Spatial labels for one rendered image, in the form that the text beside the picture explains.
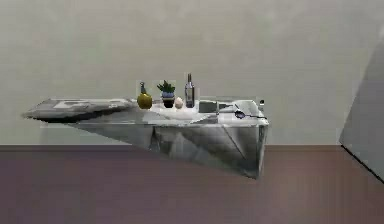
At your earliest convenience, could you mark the steel sink basin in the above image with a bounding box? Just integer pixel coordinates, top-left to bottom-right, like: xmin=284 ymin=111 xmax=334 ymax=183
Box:
xmin=198 ymin=100 xmax=234 ymax=114

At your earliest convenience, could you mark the clear glass bottle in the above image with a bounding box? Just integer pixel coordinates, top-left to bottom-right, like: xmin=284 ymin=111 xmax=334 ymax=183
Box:
xmin=184 ymin=72 xmax=196 ymax=109

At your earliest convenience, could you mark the grey kitchen counter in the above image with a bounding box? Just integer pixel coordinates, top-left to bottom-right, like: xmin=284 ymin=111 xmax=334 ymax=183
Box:
xmin=21 ymin=96 xmax=270 ymax=180

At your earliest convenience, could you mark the small potted green plant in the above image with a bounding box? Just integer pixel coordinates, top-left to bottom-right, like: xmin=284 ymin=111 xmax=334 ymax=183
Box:
xmin=156 ymin=79 xmax=176 ymax=109

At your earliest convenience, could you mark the yellow round bottle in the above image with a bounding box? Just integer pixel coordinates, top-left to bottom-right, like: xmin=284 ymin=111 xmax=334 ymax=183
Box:
xmin=136 ymin=81 xmax=153 ymax=110

